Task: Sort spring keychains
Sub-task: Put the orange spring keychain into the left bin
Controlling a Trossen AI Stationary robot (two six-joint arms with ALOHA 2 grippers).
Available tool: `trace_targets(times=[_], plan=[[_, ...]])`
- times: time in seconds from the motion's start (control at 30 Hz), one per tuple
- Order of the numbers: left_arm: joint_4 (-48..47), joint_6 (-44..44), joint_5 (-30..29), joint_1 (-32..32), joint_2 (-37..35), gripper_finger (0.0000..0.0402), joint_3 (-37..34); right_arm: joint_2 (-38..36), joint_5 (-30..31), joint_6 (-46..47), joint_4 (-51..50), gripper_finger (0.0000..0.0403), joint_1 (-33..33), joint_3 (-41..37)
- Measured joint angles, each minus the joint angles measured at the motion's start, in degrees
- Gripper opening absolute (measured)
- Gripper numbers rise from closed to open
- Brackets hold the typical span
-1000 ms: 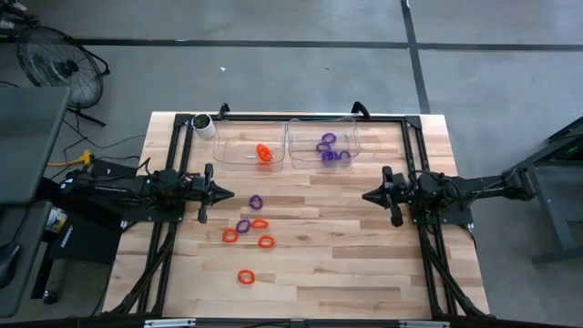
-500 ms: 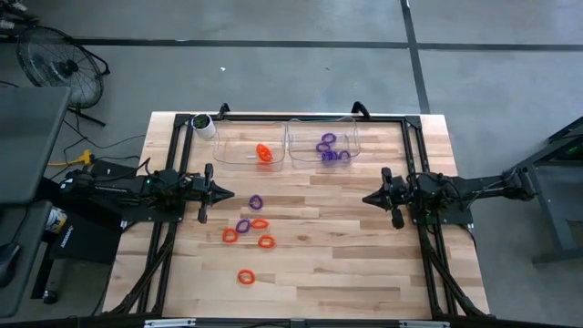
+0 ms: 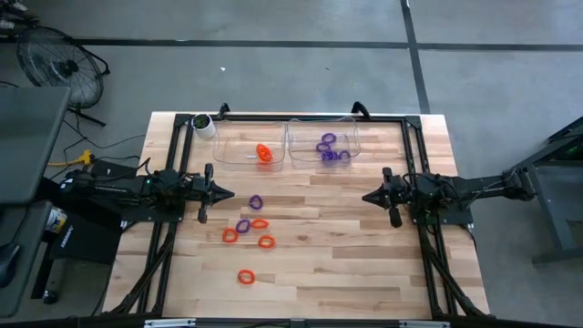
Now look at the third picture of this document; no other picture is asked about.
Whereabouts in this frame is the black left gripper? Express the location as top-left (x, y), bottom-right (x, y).
top-left (190, 163), bottom-right (236, 224)

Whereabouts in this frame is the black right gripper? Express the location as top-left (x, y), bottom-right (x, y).
top-left (362, 167), bottom-right (414, 229)

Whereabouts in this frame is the clear plastic bin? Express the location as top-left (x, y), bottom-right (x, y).
top-left (286, 117), bottom-right (363, 169)
top-left (211, 119), bottom-right (288, 172)

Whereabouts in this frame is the white cup with plant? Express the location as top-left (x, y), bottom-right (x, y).
top-left (191, 113), bottom-right (217, 140)

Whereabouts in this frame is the black control box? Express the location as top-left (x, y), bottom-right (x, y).
top-left (90, 159), bottom-right (138, 179)

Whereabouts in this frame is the yellow power plug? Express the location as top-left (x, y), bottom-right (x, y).
top-left (47, 149), bottom-right (96, 168)

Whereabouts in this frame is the black case with white print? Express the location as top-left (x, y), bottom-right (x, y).
top-left (48, 213), bottom-right (125, 265)

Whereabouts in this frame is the white yellow blue container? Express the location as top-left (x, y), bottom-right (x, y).
top-left (45, 207), bottom-right (69, 234)

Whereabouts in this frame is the dark grey metal table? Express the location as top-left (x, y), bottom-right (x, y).
top-left (502, 116), bottom-right (583, 268)

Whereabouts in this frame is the dark grey desk panel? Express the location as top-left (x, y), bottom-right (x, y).
top-left (0, 200), bottom-right (54, 319)

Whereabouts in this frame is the black floor fan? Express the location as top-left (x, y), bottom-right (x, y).
top-left (15, 25), bottom-right (111, 128)

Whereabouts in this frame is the grey desk top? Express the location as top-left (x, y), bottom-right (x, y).
top-left (0, 86), bottom-right (72, 205)

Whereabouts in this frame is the black computer mouse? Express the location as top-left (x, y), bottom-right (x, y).
top-left (0, 242), bottom-right (22, 289)

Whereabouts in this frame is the black aluminium table frame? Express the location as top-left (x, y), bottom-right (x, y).
top-left (103, 102), bottom-right (491, 328)

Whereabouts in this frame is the black floor cable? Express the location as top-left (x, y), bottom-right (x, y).
top-left (61, 116), bottom-right (147, 151)

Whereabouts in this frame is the silver metal bracket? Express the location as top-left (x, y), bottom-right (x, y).
top-left (399, 320), bottom-right (451, 328)
top-left (144, 318), bottom-right (197, 328)

